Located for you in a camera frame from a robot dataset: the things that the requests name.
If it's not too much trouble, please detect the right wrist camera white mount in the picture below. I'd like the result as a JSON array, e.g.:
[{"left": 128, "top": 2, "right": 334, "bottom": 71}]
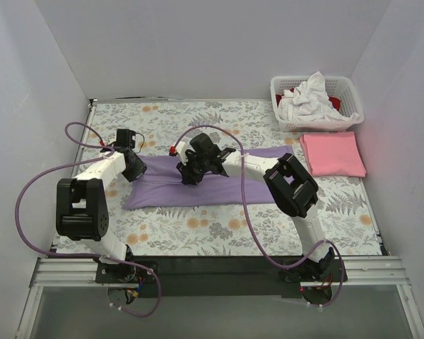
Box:
[{"left": 169, "top": 141, "right": 189, "bottom": 165}]

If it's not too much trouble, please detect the aluminium rail frame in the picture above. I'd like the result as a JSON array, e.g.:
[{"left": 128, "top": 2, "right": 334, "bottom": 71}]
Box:
[{"left": 16, "top": 256, "right": 424, "bottom": 338}]

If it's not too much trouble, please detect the floral patterned table mat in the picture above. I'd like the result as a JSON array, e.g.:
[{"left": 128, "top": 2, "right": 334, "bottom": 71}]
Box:
[{"left": 86, "top": 101, "right": 382, "bottom": 256}]

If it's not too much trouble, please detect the white crumpled t shirt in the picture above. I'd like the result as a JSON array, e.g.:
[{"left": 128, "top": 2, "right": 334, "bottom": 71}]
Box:
[{"left": 274, "top": 71, "right": 360, "bottom": 123}]

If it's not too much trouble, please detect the white plastic laundry basket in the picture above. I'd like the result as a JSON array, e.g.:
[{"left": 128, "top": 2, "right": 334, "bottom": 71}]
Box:
[{"left": 270, "top": 76, "right": 364, "bottom": 132}]

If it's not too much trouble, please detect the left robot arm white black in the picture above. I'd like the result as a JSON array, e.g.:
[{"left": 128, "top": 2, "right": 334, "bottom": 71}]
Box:
[{"left": 56, "top": 129, "right": 147, "bottom": 283}]

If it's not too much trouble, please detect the red t shirt in basket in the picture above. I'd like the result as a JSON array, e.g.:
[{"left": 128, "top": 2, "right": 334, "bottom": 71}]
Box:
[{"left": 275, "top": 94, "right": 341, "bottom": 111}]

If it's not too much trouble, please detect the folded pink t shirt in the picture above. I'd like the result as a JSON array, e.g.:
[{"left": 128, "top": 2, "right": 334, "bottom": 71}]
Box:
[{"left": 300, "top": 131, "right": 367, "bottom": 178}]

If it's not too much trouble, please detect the purple t shirt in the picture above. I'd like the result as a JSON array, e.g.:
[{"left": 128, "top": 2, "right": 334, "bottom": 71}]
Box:
[{"left": 122, "top": 144, "right": 295, "bottom": 210}]

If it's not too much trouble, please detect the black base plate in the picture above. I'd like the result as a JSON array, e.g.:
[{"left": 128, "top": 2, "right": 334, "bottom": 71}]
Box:
[{"left": 95, "top": 256, "right": 348, "bottom": 302}]

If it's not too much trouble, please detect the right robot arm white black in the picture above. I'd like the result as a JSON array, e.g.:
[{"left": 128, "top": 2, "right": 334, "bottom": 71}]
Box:
[{"left": 169, "top": 133, "right": 335, "bottom": 281}]

